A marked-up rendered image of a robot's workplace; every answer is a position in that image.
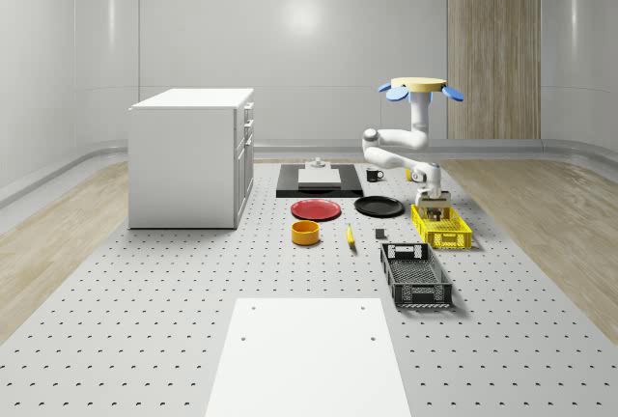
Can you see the yellow basket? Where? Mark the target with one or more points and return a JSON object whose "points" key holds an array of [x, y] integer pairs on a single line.
{"points": [[446, 233]]}

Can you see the red plate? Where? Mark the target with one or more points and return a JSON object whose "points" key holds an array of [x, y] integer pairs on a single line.
{"points": [[316, 209]]}

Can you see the yellow bowl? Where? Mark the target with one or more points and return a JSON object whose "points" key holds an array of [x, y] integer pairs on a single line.
{"points": [[305, 234]]}

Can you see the white board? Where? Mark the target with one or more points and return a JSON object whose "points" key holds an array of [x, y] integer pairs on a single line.
{"points": [[309, 364]]}

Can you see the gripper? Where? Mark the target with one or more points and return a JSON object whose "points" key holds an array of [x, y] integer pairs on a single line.
{"points": [[434, 201]]}

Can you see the black stove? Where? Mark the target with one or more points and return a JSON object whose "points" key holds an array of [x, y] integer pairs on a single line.
{"points": [[289, 180]]}

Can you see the dark grey basket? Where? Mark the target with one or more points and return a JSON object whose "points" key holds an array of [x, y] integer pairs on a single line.
{"points": [[415, 277]]}

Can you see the white cabinet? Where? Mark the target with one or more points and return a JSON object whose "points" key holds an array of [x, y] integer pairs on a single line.
{"points": [[183, 166]]}

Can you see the grey cube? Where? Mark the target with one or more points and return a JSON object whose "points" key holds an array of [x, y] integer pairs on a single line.
{"points": [[381, 234]]}

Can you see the black plate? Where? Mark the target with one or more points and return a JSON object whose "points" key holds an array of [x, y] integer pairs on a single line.
{"points": [[379, 206]]}

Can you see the black mug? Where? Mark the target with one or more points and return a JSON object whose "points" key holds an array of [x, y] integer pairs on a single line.
{"points": [[373, 175]]}

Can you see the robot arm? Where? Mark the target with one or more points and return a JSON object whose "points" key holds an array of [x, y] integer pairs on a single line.
{"points": [[419, 118]]}

